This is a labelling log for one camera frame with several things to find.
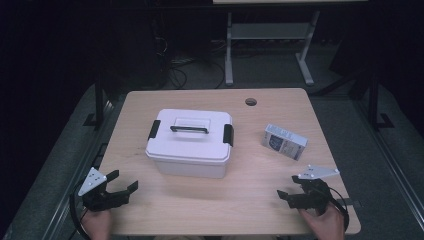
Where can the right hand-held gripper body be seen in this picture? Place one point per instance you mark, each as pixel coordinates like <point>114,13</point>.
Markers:
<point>315,196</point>

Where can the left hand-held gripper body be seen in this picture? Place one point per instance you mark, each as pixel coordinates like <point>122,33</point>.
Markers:
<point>90,181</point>

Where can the white and blue carton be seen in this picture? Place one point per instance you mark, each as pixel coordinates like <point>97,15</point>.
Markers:
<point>283,141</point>

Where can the white plastic storage box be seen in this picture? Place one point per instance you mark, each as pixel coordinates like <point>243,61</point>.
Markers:
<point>190,168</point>

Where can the person's right hand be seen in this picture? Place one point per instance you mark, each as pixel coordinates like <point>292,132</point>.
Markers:
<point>328,225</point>

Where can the person's left hand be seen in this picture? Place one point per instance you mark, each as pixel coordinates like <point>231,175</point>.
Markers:
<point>96,225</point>

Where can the grey tape piece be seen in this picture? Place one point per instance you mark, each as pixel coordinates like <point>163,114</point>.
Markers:
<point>353,202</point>

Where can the grey metal stand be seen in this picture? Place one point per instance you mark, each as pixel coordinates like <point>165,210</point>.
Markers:
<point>266,30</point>

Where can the aluminium floor rail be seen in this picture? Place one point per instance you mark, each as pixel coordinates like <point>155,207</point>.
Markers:
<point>76,180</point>
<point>393,166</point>

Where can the black metal post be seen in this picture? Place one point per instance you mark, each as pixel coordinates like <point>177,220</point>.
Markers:
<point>99,100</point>
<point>374,100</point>

